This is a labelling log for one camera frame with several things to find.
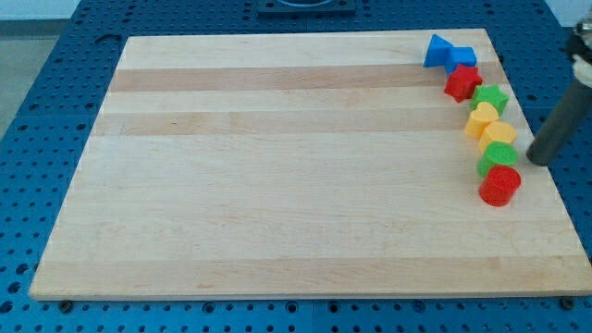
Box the robot arm end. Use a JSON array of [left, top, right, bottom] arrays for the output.
[[566, 11, 591, 88]]

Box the light wooden board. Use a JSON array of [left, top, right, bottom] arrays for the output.
[[29, 31, 591, 301]]

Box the blue triangle block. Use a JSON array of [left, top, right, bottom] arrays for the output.
[[423, 34, 454, 68]]

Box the red star block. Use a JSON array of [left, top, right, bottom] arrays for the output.
[[444, 64, 483, 103]]

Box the yellow heart block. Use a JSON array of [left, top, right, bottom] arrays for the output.
[[464, 102, 500, 140]]

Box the green cylinder block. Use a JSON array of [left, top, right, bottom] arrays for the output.
[[476, 142, 518, 178]]

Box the blue cube block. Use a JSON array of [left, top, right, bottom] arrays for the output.
[[444, 46, 477, 75]]

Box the red cylinder block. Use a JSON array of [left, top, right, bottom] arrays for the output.
[[478, 165, 522, 207]]

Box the green star block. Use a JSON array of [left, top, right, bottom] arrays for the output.
[[470, 85, 510, 116]]

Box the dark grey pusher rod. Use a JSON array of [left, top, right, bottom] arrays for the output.
[[526, 79, 591, 167]]

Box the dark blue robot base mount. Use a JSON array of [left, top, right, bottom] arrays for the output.
[[254, 0, 356, 16]]

